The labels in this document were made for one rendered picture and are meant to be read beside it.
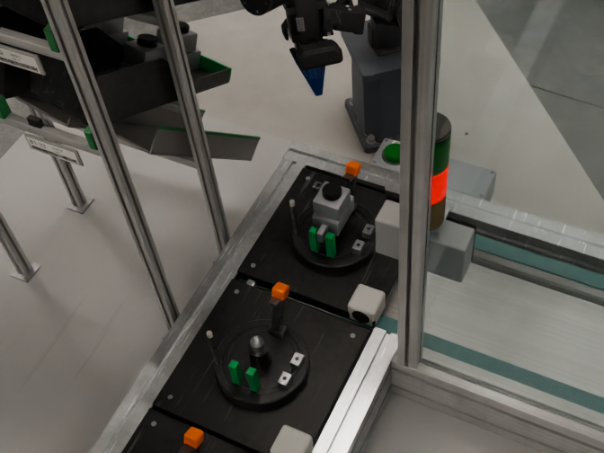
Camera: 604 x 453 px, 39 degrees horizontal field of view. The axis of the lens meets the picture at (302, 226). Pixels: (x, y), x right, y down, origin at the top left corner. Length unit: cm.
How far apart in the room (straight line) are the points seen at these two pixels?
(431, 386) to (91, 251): 68
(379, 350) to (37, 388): 56
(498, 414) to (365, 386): 20
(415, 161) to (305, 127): 83
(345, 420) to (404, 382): 13
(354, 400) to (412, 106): 54
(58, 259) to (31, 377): 24
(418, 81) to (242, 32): 116
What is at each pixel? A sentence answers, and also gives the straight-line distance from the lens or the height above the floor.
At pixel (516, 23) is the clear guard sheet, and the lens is 78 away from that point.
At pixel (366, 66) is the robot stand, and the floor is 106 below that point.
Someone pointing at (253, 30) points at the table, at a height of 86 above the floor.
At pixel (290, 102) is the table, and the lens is 179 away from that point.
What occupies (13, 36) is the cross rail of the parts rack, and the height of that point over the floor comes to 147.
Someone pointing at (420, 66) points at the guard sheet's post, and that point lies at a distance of 83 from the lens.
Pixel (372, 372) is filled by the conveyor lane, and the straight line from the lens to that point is 128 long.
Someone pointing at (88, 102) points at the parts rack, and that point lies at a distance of 105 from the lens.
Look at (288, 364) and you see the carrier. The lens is 126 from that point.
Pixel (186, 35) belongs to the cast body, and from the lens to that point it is 134.
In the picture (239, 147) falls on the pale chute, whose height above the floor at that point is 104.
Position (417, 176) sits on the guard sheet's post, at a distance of 94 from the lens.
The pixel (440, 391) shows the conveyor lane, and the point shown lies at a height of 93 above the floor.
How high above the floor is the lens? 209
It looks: 52 degrees down
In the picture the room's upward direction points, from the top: 7 degrees counter-clockwise
